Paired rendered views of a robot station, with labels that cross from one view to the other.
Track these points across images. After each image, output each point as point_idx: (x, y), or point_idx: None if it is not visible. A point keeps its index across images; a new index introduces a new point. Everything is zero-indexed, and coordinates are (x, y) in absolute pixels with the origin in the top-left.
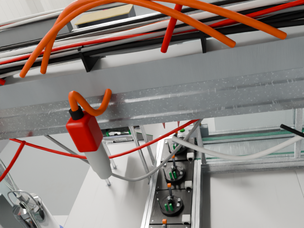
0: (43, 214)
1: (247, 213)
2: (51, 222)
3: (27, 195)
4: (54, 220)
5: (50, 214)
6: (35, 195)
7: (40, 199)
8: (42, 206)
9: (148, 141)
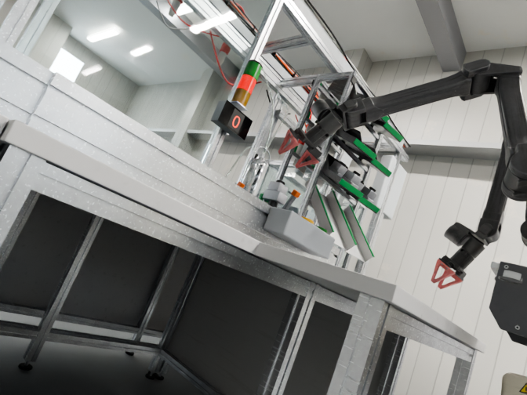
0: (246, 169)
1: None
2: (242, 181)
3: (263, 157)
4: (245, 187)
5: (248, 179)
6: (261, 160)
7: (256, 161)
8: (251, 164)
9: (304, 205)
